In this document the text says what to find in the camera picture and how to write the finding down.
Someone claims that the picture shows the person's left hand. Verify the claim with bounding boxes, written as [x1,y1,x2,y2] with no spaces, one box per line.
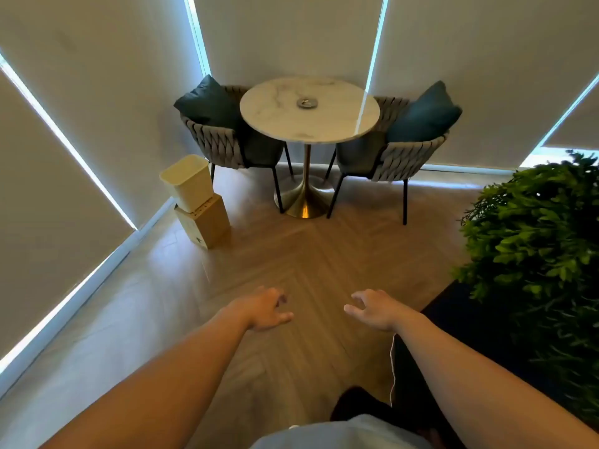
[224,286,295,332]

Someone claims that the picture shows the round marble table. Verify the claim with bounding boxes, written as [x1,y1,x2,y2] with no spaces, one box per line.
[239,77,381,220]

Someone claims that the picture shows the light wooden box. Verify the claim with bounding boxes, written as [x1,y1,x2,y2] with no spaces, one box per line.
[173,193,231,251]

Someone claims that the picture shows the light blue shirt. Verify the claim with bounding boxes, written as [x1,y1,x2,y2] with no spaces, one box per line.
[250,413,420,449]

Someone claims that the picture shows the green leafy plant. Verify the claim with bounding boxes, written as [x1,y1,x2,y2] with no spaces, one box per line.
[451,150,599,417]

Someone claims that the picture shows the thin white cable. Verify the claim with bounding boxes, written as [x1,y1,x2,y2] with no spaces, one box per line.
[389,334,397,408]

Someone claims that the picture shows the gray woven rope chair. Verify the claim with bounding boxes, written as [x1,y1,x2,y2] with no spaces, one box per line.
[325,96,450,226]
[180,85,296,215]

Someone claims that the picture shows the yellow plastic waste bin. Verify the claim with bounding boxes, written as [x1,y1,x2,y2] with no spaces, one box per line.
[158,153,215,214]

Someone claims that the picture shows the black trousers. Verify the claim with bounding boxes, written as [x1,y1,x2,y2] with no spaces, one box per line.
[329,387,422,435]

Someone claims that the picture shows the person's right hand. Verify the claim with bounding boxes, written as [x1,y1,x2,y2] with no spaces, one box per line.
[344,288,412,334]

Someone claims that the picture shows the person's left forearm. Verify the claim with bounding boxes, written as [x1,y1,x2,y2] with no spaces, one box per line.
[39,306,251,449]

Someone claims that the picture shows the teal cushion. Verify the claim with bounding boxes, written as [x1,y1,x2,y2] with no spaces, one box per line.
[386,80,463,143]
[173,74,244,132]

